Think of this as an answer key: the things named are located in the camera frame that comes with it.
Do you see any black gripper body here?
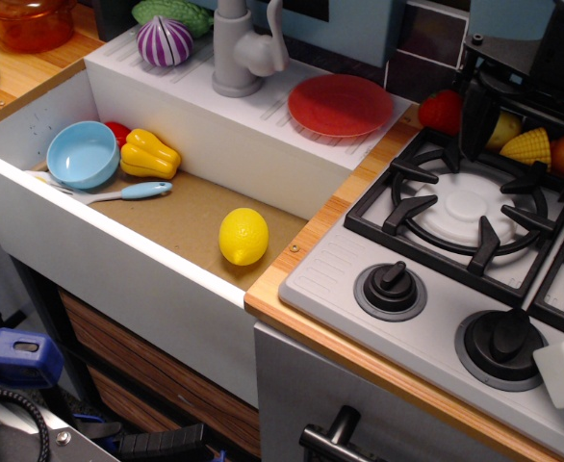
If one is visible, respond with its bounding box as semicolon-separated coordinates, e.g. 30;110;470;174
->
462;1;564;120

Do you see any yellow toy lemon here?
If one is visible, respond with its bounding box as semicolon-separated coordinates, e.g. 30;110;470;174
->
218;208;269;266

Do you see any red plastic plate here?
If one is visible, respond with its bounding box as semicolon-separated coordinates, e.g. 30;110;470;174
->
287;74;394;138

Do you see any yellow toy potato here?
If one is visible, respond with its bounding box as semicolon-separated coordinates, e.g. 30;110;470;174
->
485;111;523;151

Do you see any orange toy carrot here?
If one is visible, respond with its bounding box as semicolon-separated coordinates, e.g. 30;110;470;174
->
551;136;564;177

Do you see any red toy strawberry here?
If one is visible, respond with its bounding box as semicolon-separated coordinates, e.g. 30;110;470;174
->
418;90;463;136

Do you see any yellow toy corn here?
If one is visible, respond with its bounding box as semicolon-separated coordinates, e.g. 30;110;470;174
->
500;127;551;169

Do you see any black left burner grate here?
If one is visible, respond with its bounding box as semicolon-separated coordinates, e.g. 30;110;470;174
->
344;129;564;307

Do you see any grey toy stove top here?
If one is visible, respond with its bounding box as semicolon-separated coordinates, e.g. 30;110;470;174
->
279;129;564;457

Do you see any black right stove knob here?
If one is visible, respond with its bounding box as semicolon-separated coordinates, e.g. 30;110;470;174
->
454;308;548;393

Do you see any black stove knob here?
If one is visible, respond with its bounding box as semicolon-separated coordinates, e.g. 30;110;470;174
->
353;261;427;322
454;308;548;393

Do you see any black left stove knob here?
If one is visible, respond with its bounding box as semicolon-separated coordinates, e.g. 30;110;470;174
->
353;261;427;322

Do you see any grey toy faucet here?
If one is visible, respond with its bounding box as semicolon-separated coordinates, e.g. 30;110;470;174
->
212;0;290;98

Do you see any green toy bitter gourd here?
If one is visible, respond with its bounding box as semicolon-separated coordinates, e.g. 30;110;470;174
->
131;0;214;39

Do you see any purple striped toy onion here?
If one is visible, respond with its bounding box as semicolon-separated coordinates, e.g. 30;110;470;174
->
137;15;193;67

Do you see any yellow toy bell pepper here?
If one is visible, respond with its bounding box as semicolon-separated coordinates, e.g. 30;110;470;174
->
119;129;181;180

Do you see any white toy sink basin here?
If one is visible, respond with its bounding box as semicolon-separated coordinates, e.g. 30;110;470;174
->
0;30;382;404

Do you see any red toy tomato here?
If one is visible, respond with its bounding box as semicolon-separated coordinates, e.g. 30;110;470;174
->
105;121;131;148

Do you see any light blue plastic bowl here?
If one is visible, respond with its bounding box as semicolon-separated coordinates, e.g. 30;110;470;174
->
46;121;119;190

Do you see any orange transparent pot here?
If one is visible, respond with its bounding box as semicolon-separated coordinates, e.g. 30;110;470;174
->
0;0;76;53

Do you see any blue plastic clamp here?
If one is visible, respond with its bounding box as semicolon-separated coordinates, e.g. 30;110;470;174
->
0;328;64;389

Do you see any blue handled white spatula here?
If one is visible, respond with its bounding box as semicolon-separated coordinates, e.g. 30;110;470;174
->
26;170;173;205

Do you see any metal oven door handle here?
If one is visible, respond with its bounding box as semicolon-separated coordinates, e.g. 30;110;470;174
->
299;405;381;462

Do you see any black ribbed handle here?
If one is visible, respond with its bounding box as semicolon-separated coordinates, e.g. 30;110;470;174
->
115;423;214;462

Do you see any black braided cable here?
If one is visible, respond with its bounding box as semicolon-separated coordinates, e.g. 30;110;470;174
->
0;372;51;462

